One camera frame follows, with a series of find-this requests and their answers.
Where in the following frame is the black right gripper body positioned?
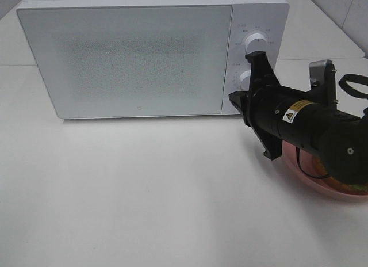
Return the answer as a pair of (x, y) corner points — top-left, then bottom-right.
(239, 74), (311, 160)

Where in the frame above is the burger with sesame-free bun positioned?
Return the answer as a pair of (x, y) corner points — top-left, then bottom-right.
(312, 156), (367, 196)

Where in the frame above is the white microwave knob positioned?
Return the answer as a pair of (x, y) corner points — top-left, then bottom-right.
(244, 32), (269, 55)
(239, 70), (251, 91)

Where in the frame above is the white microwave door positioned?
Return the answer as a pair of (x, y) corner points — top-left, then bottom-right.
(17, 5), (231, 119)

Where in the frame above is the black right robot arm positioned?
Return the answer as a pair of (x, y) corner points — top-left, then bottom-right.
(229, 51), (367, 184)

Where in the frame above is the lower white microwave knob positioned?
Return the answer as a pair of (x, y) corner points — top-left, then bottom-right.
(239, 70), (251, 91)

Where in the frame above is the white microwave oven body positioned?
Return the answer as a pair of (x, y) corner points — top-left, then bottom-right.
(16, 0), (289, 118)

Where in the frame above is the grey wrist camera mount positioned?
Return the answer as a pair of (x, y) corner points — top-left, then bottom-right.
(308, 59), (338, 109)

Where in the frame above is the upper white microwave knob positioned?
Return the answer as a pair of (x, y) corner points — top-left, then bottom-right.
(244, 32), (269, 55)

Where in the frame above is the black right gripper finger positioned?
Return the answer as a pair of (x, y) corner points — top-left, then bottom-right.
(228, 91), (247, 117)
(245, 51), (279, 90)

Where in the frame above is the pink round plate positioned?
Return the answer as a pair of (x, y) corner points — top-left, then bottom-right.
(282, 142), (367, 203)

